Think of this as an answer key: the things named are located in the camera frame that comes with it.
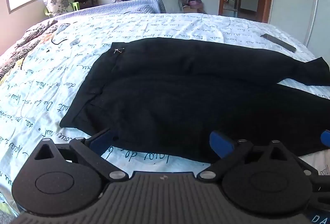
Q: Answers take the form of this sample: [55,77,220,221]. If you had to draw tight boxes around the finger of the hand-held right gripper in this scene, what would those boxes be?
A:
[294,156,320,178]
[320,130,330,149]

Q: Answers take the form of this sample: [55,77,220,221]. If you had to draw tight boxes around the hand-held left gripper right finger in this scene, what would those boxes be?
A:
[197,131,293,184]

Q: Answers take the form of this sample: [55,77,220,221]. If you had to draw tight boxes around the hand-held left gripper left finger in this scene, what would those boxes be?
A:
[32,128,128,184]

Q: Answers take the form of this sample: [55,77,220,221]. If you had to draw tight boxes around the black pants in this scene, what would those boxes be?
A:
[59,37,330,164]

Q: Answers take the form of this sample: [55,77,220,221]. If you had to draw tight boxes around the white script-printed bed quilt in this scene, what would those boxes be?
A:
[0,11,330,204]

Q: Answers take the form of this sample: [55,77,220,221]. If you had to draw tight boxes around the black smartphone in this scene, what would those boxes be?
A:
[260,33,297,53]

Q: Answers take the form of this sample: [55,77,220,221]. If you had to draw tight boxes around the zebra-print blanket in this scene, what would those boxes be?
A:
[0,20,58,80]

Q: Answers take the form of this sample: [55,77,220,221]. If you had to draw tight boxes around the blue striped blanket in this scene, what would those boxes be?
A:
[53,0,167,21]

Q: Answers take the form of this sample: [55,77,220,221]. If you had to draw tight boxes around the green plastic chair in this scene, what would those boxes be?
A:
[44,2,79,16]

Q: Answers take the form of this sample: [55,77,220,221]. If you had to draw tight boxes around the purple cloth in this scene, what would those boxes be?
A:
[186,0,204,12]

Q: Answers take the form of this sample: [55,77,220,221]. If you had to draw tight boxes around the floral pillow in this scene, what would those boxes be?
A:
[41,0,71,17]

